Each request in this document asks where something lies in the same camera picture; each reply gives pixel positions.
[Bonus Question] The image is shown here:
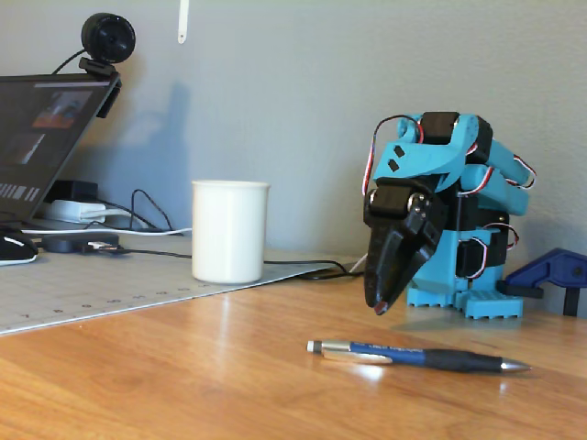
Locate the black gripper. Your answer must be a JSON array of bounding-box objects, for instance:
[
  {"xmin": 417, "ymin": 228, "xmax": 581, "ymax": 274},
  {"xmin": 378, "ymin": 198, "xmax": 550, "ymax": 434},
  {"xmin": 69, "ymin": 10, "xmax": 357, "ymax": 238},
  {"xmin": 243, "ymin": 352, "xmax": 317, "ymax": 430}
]
[{"xmin": 363, "ymin": 177, "xmax": 449, "ymax": 317}]

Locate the blue black pen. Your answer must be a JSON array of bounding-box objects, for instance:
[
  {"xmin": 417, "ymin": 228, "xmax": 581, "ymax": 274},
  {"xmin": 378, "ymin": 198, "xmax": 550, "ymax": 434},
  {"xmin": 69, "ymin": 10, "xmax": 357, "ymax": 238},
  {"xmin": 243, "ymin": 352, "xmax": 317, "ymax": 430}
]
[{"xmin": 306, "ymin": 339, "xmax": 533, "ymax": 375}]

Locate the white ceramic mug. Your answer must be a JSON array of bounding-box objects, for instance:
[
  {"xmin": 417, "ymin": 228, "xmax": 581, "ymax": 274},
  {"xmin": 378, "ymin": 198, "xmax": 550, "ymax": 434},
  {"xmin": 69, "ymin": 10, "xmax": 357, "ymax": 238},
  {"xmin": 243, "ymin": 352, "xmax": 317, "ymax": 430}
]
[{"xmin": 191, "ymin": 180, "xmax": 271, "ymax": 285}]

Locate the blue table clamp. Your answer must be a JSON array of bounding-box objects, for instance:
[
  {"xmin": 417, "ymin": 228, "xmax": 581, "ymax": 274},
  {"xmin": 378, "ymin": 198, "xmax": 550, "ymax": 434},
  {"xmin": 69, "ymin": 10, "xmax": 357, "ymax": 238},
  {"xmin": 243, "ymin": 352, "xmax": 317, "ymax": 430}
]
[{"xmin": 496, "ymin": 247, "xmax": 587, "ymax": 317}]

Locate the grey cutting mat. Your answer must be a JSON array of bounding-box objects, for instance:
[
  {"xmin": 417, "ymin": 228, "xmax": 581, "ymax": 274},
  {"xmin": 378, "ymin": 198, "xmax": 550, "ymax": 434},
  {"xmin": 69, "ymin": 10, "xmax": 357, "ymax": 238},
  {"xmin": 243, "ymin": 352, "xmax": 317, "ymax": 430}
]
[{"xmin": 0, "ymin": 236, "xmax": 363, "ymax": 338}]

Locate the white hanging blind wand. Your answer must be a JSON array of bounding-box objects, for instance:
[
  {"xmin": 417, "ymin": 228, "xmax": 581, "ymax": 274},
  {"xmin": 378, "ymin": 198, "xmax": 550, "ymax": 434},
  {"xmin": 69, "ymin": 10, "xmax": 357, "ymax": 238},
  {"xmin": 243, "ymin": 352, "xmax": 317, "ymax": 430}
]
[{"xmin": 177, "ymin": 0, "xmax": 190, "ymax": 45}]

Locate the white power adapter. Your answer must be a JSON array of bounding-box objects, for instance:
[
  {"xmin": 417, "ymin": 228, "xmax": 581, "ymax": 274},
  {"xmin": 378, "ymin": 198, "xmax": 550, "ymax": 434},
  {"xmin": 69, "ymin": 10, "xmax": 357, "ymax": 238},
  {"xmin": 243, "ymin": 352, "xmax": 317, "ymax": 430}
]
[{"xmin": 43, "ymin": 199, "xmax": 109, "ymax": 225}]

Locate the black power adapter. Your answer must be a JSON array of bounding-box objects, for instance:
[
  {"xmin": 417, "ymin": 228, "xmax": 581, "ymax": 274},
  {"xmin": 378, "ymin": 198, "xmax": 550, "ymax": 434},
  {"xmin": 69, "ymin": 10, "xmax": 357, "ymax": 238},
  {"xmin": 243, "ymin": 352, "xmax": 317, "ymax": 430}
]
[{"xmin": 54, "ymin": 180, "xmax": 100, "ymax": 203}]

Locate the black usb hub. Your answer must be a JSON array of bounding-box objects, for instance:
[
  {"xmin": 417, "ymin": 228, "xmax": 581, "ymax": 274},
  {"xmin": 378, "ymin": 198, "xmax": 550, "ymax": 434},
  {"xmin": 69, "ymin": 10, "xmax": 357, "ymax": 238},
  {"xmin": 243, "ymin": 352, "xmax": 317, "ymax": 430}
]
[{"xmin": 40, "ymin": 232, "xmax": 128, "ymax": 256}]

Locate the black round webcam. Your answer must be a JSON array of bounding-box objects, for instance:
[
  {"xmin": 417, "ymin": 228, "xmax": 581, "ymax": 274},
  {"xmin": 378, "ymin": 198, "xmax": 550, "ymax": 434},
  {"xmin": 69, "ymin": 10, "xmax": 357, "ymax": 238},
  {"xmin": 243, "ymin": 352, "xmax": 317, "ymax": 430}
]
[{"xmin": 78, "ymin": 12, "xmax": 138, "ymax": 119}]

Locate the laptop screen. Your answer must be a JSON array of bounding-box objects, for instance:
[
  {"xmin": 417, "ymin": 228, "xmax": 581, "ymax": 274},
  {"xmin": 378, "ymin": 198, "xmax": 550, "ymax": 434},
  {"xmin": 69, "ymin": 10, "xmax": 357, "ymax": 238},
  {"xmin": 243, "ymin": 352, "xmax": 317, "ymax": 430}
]
[{"xmin": 0, "ymin": 72, "xmax": 121, "ymax": 226}]

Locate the black white computer mouse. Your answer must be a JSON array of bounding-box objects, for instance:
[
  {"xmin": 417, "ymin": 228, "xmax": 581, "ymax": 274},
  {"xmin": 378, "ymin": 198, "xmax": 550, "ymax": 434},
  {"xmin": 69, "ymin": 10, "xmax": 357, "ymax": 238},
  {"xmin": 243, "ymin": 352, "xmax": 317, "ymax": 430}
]
[{"xmin": 0, "ymin": 230, "xmax": 40, "ymax": 267}]

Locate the thin black looped cable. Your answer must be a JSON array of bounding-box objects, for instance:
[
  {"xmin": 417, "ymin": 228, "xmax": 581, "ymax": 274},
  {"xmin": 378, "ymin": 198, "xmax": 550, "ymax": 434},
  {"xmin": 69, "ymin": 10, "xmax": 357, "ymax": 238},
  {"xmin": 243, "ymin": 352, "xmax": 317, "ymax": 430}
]
[{"xmin": 98, "ymin": 188, "xmax": 176, "ymax": 232}]

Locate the white cable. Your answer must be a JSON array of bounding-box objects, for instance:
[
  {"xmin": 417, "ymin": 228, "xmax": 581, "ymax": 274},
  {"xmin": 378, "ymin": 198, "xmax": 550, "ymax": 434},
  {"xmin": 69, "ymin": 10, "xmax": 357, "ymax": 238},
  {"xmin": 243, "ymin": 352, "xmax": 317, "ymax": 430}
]
[{"xmin": 20, "ymin": 208, "xmax": 368, "ymax": 272}]

